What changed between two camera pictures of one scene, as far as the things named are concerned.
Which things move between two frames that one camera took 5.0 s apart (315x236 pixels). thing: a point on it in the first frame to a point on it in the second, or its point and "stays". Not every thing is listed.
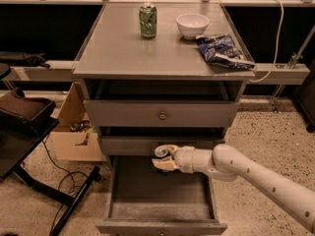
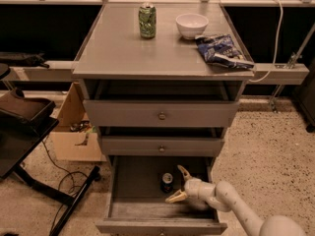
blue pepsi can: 162,151 to 166,183
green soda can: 148,14 stays
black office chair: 25,124 stays
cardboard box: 74,137 stays
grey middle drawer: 147,146 stays
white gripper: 184,159 to 192,187
